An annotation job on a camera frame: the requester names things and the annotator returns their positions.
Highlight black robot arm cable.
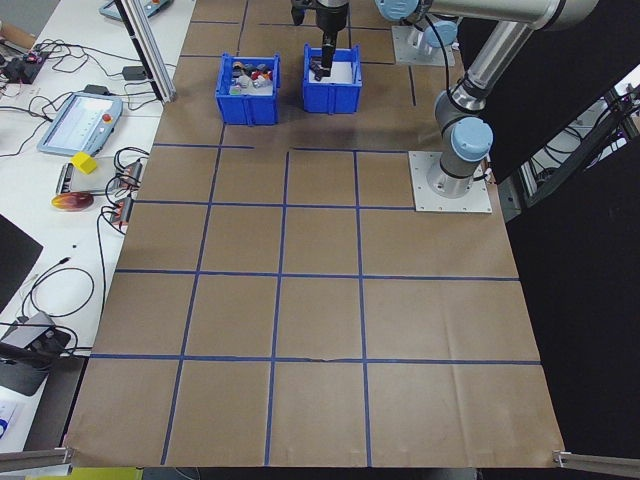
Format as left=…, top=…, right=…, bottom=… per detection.
left=422, top=14, right=451, bottom=94

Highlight silver metal tray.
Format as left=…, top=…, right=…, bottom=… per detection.
left=53, top=162, right=111, bottom=197

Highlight blue bin with few parts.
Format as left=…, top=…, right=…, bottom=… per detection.
left=302, top=43, right=363, bottom=115

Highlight light blue teach pendant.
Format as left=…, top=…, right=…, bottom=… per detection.
left=98, top=0, right=175, bottom=22
left=36, top=91, right=125, bottom=157

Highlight black coiled cable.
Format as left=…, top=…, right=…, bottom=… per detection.
left=19, top=207, right=111, bottom=351

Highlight red yellow mango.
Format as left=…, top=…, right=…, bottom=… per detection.
left=50, top=192, right=95, bottom=212

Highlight black orange cable connector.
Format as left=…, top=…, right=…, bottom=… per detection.
left=119, top=159, right=147, bottom=187
left=110, top=197, right=135, bottom=232

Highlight aluminium profile bar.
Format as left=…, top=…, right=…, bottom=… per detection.
left=552, top=449, right=640, bottom=475
left=0, top=446, right=76, bottom=476

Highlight metal bar frame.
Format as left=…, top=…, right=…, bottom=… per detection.
left=492, top=82, right=640, bottom=224

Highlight white square base plate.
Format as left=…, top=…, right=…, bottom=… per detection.
left=390, top=24, right=459, bottom=68
left=408, top=151, right=494, bottom=215

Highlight looped black adapter cable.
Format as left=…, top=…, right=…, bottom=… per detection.
left=122, top=79, right=169, bottom=110

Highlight small objects in bin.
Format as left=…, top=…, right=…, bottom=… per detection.
left=227, top=79, right=275, bottom=97

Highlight white printed paper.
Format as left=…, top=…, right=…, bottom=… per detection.
left=0, top=384, right=26, bottom=454

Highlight circuit board with wires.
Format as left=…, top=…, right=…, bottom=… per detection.
left=3, top=48, right=51, bottom=85

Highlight yellow green strip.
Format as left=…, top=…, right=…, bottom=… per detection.
left=69, top=466, right=146, bottom=480

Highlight yellow cube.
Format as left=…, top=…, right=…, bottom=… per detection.
left=69, top=152, right=99, bottom=176

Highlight aluminium profile post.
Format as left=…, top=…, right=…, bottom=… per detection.
left=113, top=0, right=177, bottom=105

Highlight silver usb hub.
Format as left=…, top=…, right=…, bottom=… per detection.
left=0, top=312, right=71, bottom=354

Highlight blue bin with many buttons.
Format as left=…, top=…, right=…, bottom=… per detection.
left=214, top=52, right=281, bottom=126

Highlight black frame cover panel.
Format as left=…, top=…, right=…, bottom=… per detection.
left=457, top=0, right=640, bottom=184
left=499, top=97, right=640, bottom=480

